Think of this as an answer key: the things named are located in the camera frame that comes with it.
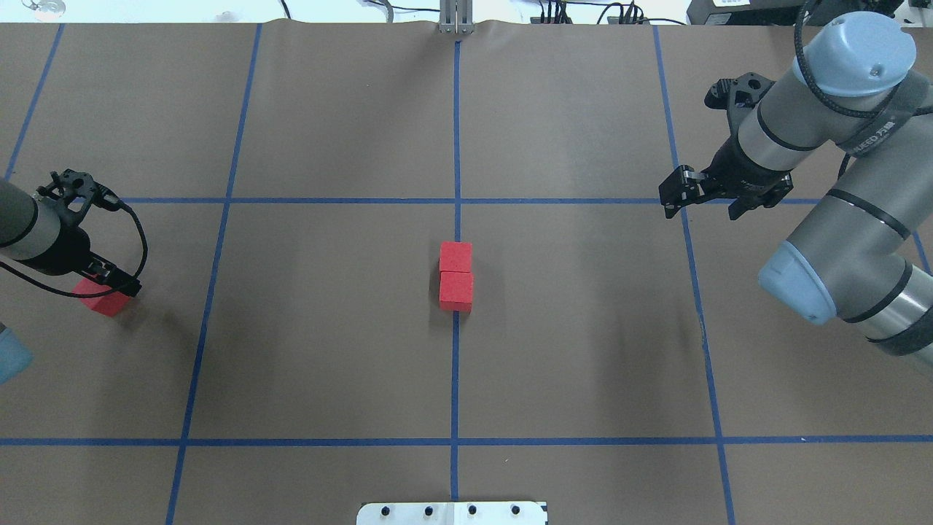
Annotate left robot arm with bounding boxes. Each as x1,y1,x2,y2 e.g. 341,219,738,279
1,169,149,316

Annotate white metal base plate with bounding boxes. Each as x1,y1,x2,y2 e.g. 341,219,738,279
356,501,550,524

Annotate aluminium frame post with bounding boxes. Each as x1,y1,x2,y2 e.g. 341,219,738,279
439,0,475,36

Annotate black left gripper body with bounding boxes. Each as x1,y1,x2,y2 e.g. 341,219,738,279
15,169,125,285

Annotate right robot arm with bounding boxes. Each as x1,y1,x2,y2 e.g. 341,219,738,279
659,1,932,375

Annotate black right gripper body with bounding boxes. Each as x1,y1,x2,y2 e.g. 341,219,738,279
657,72,793,220

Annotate brown paper table mat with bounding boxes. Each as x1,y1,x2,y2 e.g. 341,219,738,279
2,20,931,524

